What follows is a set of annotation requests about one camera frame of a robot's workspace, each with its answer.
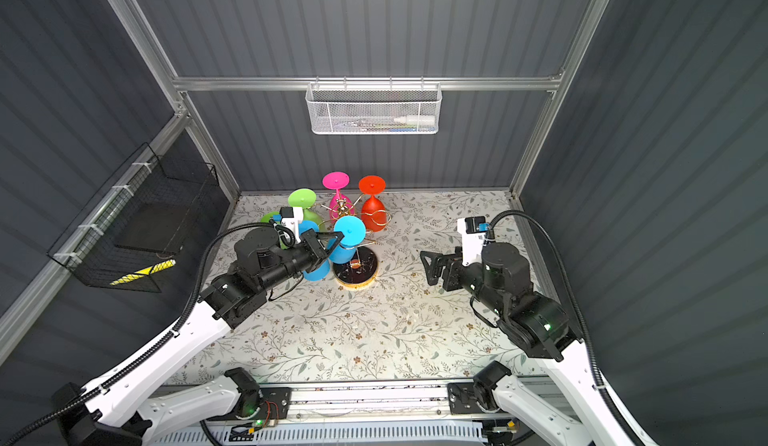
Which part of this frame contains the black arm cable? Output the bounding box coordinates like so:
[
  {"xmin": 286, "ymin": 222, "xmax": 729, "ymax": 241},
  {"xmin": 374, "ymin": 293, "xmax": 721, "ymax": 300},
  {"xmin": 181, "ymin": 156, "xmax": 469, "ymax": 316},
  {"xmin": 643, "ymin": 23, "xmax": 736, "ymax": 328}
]
[
  {"xmin": 487, "ymin": 209, "xmax": 649, "ymax": 446},
  {"xmin": 0, "ymin": 222, "xmax": 295, "ymax": 446}
]

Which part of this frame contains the gold wine glass rack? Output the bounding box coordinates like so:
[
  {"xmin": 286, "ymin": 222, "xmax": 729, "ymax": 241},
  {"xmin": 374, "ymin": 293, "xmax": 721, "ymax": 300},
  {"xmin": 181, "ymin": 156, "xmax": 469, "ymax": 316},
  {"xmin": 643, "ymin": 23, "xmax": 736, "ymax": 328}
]
[{"xmin": 331, "ymin": 229, "xmax": 380, "ymax": 290}]

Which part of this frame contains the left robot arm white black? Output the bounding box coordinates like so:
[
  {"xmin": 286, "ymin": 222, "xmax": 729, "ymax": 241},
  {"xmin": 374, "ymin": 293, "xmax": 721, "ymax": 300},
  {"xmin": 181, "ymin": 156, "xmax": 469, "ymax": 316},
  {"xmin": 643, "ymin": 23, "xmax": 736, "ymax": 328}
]
[{"xmin": 54, "ymin": 223, "xmax": 343, "ymax": 445}]

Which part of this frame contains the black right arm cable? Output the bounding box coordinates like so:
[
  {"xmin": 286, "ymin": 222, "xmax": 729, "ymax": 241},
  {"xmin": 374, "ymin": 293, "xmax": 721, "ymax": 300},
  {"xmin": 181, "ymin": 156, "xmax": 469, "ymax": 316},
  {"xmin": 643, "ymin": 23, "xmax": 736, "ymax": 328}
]
[{"xmin": 487, "ymin": 209, "xmax": 649, "ymax": 446}]

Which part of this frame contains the lime green wine glass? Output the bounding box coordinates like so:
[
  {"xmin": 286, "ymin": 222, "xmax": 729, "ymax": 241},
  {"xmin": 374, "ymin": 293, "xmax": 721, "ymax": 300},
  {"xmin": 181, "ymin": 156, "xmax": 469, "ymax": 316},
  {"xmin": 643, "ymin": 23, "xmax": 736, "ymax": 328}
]
[
  {"xmin": 288, "ymin": 188, "xmax": 326, "ymax": 231},
  {"xmin": 259, "ymin": 211, "xmax": 288, "ymax": 249}
]

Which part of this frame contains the red wine glass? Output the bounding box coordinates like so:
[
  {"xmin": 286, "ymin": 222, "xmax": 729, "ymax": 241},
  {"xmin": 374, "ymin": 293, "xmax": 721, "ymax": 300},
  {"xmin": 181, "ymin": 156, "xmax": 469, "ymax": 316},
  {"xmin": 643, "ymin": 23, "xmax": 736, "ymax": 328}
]
[{"xmin": 358, "ymin": 175, "xmax": 388, "ymax": 232}]

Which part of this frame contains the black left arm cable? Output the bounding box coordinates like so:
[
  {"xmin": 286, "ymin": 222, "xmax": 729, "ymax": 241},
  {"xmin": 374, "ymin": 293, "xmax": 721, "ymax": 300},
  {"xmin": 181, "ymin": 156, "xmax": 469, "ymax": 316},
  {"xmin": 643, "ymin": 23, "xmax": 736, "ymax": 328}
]
[{"xmin": 0, "ymin": 222, "xmax": 295, "ymax": 446}]

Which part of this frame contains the blue wine glass front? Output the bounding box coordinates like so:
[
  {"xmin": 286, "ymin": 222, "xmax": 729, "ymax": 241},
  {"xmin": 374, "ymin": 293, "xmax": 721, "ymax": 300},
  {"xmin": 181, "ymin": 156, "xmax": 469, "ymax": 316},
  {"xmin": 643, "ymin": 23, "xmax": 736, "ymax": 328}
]
[{"xmin": 329, "ymin": 216, "xmax": 366, "ymax": 264}]

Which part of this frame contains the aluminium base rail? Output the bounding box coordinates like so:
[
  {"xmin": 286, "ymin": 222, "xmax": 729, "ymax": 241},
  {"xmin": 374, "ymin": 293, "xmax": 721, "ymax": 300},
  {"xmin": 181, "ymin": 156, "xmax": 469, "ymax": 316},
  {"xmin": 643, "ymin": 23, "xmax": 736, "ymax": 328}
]
[{"xmin": 143, "ymin": 378, "xmax": 541, "ymax": 446}]

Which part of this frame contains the magenta wine glass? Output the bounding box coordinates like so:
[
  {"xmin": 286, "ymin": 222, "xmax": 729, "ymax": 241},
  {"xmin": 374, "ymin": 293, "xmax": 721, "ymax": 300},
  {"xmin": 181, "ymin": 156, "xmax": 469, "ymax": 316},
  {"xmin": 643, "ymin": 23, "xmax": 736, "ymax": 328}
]
[{"xmin": 322, "ymin": 171, "xmax": 356, "ymax": 225}]

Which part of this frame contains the black pad in basket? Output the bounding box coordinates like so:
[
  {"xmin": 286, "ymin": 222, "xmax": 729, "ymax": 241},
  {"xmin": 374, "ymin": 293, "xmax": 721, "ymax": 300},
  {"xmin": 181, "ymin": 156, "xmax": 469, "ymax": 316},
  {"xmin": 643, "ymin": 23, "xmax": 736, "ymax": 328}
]
[{"xmin": 115, "ymin": 203, "xmax": 198, "ymax": 255}]

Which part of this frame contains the blue wine glass left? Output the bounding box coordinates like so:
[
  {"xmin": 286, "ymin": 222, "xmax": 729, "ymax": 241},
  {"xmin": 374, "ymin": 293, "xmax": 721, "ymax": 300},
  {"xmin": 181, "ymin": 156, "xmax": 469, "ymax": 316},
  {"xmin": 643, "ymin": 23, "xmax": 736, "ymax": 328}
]
[{"xmin": 299, "ymin": 220, "xmax": 331, "ymax": 281}]

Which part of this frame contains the blue wine glass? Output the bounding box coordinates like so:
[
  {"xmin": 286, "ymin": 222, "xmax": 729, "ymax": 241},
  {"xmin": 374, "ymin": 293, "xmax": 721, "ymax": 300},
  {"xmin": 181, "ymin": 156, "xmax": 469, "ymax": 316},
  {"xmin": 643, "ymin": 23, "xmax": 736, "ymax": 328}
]
[
  {"xmin": 299, "ymin": 220, "xmax": 331, "ymax": 281},
  {"xmin": 329, "ymin": 216, "xmax": 366, "ymax": 264}
]

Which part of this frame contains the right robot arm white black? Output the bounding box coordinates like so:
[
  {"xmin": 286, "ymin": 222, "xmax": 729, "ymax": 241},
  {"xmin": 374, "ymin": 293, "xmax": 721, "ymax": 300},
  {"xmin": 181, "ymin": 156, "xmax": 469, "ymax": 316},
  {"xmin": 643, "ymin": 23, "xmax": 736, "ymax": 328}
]
[{"xmin": 420, "ymin": 242, "xmax": 653, "ymax": 445}]

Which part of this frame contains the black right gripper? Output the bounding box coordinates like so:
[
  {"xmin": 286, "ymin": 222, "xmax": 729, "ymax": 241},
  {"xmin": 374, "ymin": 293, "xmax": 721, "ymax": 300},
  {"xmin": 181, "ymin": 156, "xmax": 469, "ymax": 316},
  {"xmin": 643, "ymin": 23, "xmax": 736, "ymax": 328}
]
[{"xmin": 420, "ymin": 241, "xmax": 504, "ymax": 318}]

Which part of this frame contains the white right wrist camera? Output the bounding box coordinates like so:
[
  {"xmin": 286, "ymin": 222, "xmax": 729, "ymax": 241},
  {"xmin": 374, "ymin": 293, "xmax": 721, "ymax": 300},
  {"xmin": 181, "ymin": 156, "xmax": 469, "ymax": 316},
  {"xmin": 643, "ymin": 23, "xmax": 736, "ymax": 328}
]
[{"xmin": 456, "ymin": 216, "xmax": 488, "ymax": 266}]

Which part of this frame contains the black wire mesh basket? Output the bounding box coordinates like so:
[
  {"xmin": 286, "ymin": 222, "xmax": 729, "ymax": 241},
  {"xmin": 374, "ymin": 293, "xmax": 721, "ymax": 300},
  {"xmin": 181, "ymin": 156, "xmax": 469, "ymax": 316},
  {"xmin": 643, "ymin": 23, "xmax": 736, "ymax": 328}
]
[{"xmin": 47, "ymin": 147, "xmax": 229, "ymax": 293}]

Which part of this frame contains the white wire mesh basket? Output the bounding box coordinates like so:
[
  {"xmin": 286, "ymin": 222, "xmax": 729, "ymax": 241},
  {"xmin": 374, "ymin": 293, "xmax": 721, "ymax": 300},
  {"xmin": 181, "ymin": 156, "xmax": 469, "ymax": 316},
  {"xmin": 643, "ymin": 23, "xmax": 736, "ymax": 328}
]
[{"xmin": 305, "ymin": 84, "xmax": 443, "ymax": 135}]

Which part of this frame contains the white marker in basket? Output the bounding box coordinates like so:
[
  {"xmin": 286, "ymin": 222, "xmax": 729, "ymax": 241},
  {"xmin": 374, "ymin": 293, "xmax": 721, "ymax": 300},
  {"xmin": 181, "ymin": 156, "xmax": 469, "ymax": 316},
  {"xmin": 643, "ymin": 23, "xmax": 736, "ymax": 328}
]
[{"xmin": 393, "ymin": 115, "xmax": 437, "ymax": 128}]

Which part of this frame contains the lime green wine glass back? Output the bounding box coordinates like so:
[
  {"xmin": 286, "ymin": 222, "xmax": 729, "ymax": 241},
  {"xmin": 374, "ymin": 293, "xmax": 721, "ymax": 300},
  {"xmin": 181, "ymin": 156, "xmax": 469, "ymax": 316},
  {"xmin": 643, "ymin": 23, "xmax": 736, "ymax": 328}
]
[{"xmin": 288, "ymin": 188, "xmax": 326, "ymax": 231}]

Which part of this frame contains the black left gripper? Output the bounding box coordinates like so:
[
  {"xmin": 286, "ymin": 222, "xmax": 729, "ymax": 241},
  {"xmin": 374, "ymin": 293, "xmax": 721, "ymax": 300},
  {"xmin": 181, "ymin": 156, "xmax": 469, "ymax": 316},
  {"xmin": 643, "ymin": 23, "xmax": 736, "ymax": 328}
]
[{"xmin": 256, "ymin": 227, "xmax": 340, "ymax": 296}]

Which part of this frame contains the lime green wine glass front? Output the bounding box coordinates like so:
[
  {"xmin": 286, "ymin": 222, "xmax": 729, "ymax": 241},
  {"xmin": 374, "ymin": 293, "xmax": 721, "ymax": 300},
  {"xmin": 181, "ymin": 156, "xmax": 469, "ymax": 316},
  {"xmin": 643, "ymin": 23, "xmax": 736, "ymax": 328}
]
[{"xmin": 259, "ymin": 211, "xmax": 288, "ymax": 249}]

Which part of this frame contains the yellow black striped item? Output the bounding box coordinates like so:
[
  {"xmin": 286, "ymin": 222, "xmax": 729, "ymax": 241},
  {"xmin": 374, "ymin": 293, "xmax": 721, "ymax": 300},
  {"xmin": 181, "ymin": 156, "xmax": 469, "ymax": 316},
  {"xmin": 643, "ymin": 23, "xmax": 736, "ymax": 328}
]
[{"xmin": 109, "ymin": 259, "xmax": 176, "ymax": 286}]

